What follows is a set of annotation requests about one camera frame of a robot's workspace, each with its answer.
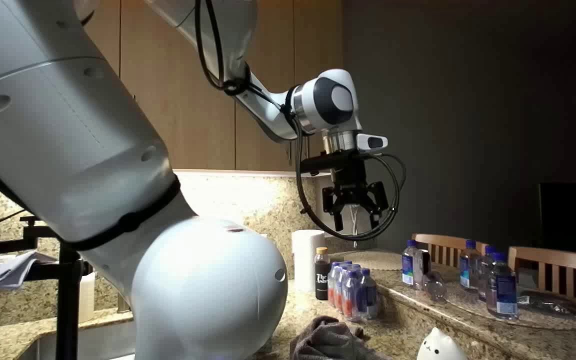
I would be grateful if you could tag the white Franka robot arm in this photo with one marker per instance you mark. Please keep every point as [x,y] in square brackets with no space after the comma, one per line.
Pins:
[69,132]

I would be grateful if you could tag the dark drink bottle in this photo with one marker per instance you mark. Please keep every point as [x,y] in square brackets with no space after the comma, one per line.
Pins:
[322,276]

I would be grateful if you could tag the wooden wall cabinet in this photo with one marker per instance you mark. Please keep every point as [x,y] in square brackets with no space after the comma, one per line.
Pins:
[189,121]

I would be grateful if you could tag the white paper towel roll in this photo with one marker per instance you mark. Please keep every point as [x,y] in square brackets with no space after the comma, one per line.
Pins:
[304,261]

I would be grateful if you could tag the clear plastic wrap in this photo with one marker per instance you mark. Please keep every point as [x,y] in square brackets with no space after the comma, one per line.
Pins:
[554,305]

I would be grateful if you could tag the wrapped water bottle pack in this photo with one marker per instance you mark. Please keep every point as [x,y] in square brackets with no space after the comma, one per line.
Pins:
[350,293]

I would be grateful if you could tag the steel sink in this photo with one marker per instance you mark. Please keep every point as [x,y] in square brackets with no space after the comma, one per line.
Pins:
[104,341]

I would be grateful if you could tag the dark screen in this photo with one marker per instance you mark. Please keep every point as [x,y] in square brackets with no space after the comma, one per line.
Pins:
[570,216]

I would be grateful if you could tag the white crumpled paper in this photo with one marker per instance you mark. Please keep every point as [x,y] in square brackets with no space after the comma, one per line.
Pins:
[14,271]

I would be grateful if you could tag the white round object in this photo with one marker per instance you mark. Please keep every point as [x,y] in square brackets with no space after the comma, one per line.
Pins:
[438,349]

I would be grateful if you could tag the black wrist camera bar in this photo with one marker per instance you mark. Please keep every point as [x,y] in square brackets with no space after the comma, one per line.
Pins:
[321,162]

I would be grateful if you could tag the wooden chair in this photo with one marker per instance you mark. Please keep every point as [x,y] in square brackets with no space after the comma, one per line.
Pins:
[554,257]
[445,238]

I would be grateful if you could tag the white container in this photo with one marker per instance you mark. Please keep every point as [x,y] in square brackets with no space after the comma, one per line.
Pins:
[88,301]

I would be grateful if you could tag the gray towel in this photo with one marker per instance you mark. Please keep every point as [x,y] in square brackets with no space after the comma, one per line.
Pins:
[329,341]

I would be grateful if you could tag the black stand pole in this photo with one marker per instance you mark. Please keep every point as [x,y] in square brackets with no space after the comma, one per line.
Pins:
[69,306]

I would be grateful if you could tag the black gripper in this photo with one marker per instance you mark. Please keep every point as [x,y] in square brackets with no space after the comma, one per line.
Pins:
[350,171]

